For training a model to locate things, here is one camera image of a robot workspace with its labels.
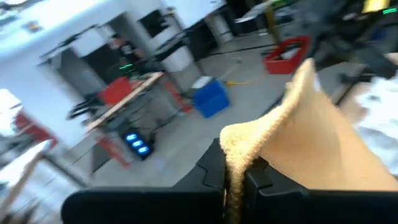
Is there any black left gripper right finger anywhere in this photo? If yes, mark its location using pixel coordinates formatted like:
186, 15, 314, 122
243, 156, 398, 224

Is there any blue plastic box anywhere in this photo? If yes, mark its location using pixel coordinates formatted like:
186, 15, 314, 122
191, 78, 231, 119

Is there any black device with blue lights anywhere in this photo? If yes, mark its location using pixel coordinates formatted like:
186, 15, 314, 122
123, 131, 154, 161

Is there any thin yellow floor cable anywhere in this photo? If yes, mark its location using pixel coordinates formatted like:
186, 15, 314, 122
224, 78, 255, 88

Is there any yellow terry towel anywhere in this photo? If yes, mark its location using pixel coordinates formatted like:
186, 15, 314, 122
219, 57, 398, 224

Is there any red plastic crate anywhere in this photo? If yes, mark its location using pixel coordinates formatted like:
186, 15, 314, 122
262, 35, 312, 75

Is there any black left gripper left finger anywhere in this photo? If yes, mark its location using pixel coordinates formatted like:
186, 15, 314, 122
61, 138, 226, 224

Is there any wooden workbench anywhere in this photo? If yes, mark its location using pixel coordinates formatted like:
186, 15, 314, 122
83, 71, 165, 133

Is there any red container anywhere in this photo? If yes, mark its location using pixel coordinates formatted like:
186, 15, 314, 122
97, 76, 135, 106

